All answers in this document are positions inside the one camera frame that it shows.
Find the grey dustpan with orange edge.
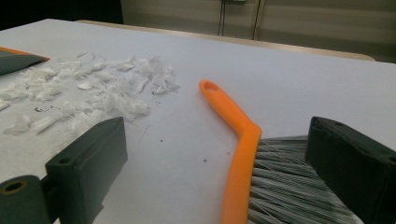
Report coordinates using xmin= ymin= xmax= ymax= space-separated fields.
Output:
xmin=0 ymin=46 xmax=50 ymax=77

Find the pile of white paper scraps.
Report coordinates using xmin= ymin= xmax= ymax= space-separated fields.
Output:
xmin=0 ymin=50 xmax=181 ymax=136

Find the wooden table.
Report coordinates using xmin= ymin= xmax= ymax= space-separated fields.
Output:
xmin=76 ymin=20 xmax=376 ymax=62

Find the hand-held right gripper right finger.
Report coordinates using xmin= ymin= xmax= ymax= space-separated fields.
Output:
xmin=304 ymin=116 xmax=396 ymax=224

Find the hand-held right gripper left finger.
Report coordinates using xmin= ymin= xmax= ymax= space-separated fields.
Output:
xmin=45 ymin=116 xmax=129 ymax=224

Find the orange brush with grey bristles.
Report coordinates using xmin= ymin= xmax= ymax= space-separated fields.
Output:
xmin=199 ymin=79 xmax=365 ymax=224

